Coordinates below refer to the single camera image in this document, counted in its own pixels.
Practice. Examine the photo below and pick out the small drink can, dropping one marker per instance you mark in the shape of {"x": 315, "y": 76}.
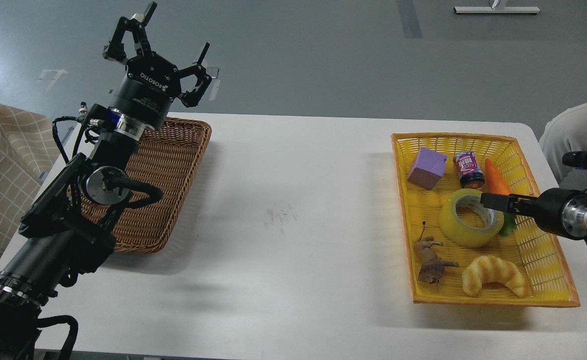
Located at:
{"x": 470, "y": 174}

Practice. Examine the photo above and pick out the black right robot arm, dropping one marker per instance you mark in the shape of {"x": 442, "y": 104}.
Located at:
{"x": 575, "y": 160}

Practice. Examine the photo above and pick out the seated person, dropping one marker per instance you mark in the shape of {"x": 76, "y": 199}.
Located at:
{"x": 565, "y": 133}

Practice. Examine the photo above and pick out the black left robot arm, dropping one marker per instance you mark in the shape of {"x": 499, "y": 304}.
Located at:
{"x": 121, "y": 189}

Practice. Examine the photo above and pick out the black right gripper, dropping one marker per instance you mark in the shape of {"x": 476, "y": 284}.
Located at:
{"x": 550, "y": 211}

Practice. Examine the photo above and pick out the yellow tape roll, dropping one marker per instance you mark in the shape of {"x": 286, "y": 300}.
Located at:
{"x": 465, "y": 221}

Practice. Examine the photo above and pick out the purple foam cube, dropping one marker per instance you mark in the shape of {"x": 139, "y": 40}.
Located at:
{"x": 428, "y": 168}

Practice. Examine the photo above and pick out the white stand base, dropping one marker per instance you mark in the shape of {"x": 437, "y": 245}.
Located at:
{"x": 497, "y": 7}

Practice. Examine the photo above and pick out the yellow plastic basket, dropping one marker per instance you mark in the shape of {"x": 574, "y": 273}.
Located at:
{"x": 453, "y": 249}

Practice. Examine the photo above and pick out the toy lion figure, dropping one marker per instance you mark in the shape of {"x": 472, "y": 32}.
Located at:
{"x": 432, "y": 266}

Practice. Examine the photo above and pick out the toy croissant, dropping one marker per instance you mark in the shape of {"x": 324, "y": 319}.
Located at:
{"x": 486, "y": 269}

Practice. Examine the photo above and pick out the brown wicker basket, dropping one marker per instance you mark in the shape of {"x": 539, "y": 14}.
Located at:
{"x": 168, "y": 159}

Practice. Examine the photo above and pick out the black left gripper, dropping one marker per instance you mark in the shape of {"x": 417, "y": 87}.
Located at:
{"x": 146, "y": 92}

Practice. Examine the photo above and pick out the toy carrot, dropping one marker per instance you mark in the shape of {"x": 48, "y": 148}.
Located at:
{"x": 497, "y": 185}

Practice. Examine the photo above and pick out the beige checkered cloth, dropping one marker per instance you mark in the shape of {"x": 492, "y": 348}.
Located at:
{"x": 27, "y": 151}

